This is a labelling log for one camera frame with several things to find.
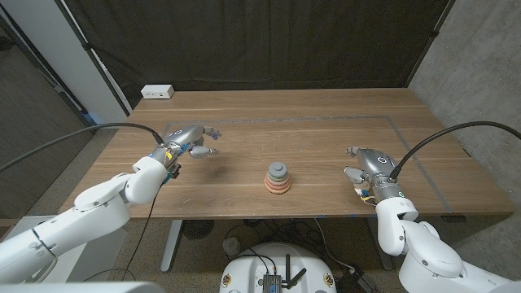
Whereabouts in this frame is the black backdrop cloth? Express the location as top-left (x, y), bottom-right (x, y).
top-left (60, 0), bottom-right (455, 109)

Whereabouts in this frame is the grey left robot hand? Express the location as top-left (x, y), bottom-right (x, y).
top-left (149, 125), bottom-right (223, 168)

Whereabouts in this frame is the grey round floor object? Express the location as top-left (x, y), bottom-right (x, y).
top-left (222, 237), bottom-right (242, 256)

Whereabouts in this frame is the grey tape outline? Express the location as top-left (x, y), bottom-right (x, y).
top-left (160, 115), bottom-right (455, 215)

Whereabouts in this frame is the black backdrop stand pole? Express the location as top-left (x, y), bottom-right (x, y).
top-left (405, 0), bottom-right (457, 87)
top-left (54, 0), bottom-right (134, 116)

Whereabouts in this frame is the black power adapter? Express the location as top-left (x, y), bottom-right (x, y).
top-left (336, 268), bottom-right (378, 293)

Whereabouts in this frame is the light grey floor cable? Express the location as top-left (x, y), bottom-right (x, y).
top-left (313, 217), bottom-right (357, 273)

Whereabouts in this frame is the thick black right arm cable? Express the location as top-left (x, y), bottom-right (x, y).
top-left (390, 120), bottom-right (521, 180)

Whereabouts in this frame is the small grey hanoi disk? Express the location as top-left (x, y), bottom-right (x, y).
top-left (268, 161), bottom-right (288, 177)

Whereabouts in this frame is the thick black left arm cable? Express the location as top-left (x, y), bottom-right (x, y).
top-left (0, 122), bottom-right (166, 173)

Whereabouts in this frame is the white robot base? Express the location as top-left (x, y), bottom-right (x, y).
top-left (218, 242), bottom-right (338, 293)

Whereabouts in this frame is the white power strip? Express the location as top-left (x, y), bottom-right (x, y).
top-left (140, 84), bottom-right (175, 100)

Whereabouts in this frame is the thin black left wrist cable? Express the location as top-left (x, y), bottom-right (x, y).
top-left (81, 194), bottom-right (162, 282)

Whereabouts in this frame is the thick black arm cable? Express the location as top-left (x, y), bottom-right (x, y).
top-left (390, 120), bottom-right (521, 180)
top-left (0, 122), bottom-right (166, 173)

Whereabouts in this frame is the grey antenna radio module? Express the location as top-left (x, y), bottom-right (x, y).
top-left (262, 254), bottom-right (309, 293)

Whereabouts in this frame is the dark round floor fan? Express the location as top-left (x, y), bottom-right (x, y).
top-left (182, 219), bottom-right (215, 240)

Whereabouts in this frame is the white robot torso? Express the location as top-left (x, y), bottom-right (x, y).
top-left (0, 280), bottom-right (166, 293)

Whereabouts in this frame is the white table leg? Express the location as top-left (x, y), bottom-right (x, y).
top-left (160, 219), bottom-right (184, 273)

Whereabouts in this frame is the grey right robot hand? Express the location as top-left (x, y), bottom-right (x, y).
top-left (344, 146), bottom-right (406, 203)

